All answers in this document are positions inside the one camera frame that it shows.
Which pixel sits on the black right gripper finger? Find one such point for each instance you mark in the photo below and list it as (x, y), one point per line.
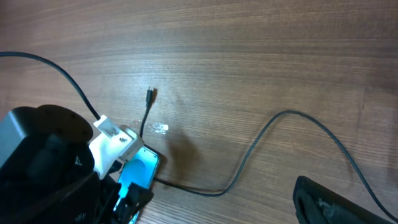
(316, 204)

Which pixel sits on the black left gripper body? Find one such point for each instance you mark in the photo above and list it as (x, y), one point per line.
(97, 199)

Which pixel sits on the turquoise screen smartphone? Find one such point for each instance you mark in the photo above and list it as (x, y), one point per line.
(140, 170)

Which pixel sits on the clear tape piece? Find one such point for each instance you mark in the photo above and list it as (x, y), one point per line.
(149, 127)

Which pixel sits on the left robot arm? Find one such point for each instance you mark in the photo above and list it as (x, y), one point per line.
(56, 168)

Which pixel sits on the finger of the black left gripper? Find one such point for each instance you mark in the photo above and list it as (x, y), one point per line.
(136, 198)

